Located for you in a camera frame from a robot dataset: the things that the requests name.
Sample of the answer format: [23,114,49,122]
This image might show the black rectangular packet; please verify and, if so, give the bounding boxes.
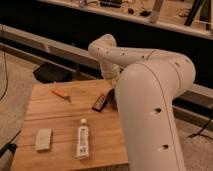
[92,94,107,112]

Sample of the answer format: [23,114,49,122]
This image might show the black cable left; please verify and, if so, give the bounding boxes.
[0,24,9,102]

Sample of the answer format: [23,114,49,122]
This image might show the dark purple ceramic bowl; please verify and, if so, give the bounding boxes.
[107,89,117,109]

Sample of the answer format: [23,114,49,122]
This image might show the black object bottom left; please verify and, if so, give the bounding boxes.
[0,131,20,158]

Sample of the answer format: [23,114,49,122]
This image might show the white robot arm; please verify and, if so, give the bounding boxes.
[88,34,196,171]

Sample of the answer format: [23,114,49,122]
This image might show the white labelled bottle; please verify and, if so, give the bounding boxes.
[76,118,89,159]

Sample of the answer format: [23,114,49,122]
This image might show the black bag on floor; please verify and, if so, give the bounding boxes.
[33,62,72,83]

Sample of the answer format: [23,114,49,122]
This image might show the white sponge block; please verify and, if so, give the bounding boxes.
[35,129,52,151]

